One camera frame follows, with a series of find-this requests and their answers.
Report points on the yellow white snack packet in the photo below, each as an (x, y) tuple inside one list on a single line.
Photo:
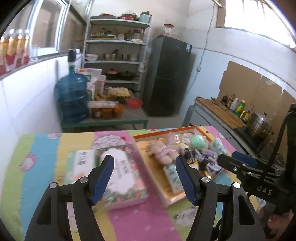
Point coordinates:
[(182, 148)]

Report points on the purple white packet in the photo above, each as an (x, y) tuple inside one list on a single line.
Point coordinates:
[(213, 168)]

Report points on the wooden cutting board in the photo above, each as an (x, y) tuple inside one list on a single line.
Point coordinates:
[(221, 112)]

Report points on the black refrigerator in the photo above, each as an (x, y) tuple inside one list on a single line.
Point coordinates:
[(165, 81)]

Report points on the right hand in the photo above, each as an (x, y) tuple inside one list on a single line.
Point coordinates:
[(280, 222)]

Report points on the egg tray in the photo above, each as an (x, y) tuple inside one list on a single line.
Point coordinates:
[(118, 92)]

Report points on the colourful cartoon bed sheet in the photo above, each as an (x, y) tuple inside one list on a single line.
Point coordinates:
[(41, 159)]

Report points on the green white tissue box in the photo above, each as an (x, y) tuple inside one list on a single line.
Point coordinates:
[(79, 164)]

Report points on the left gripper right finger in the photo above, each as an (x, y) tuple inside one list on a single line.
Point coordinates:
[(190, 180)]

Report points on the floral tissue box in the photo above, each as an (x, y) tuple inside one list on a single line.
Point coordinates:
[(126, 186)]

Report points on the green bottle on counter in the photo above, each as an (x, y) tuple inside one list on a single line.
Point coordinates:
[(240, 108)]

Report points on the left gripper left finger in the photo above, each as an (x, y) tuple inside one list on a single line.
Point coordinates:
[(99, 178)]

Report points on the purple dress teddy bear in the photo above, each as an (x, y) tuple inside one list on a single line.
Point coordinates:
[(209, 154)]

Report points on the red drink bottles pack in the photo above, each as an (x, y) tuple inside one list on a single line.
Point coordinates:
[(15, 50)]

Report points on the steel cooking pot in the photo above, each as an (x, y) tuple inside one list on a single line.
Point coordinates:
[(259, 126)]

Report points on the blue water jug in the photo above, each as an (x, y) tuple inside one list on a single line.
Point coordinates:
[(71, 94)]

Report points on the white bottle on counter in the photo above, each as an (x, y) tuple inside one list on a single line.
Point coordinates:
[(234, 105)]

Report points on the grey metal shelf rack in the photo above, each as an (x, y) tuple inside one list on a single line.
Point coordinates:
[(117, 46)]

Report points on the pink dress teddy bear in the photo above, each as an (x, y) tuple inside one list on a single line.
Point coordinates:
[(163, 154)]

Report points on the red plastic basket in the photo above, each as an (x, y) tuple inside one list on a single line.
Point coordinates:
[(134, 103)]

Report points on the green sponge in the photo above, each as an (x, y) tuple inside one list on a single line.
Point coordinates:
[(198, 142)]

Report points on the orange shallow cardboard box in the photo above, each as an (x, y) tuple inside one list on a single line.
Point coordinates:
[(194, 157)]

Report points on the green patterned tissue pack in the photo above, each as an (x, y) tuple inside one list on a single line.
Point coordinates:
[(173, 178)]

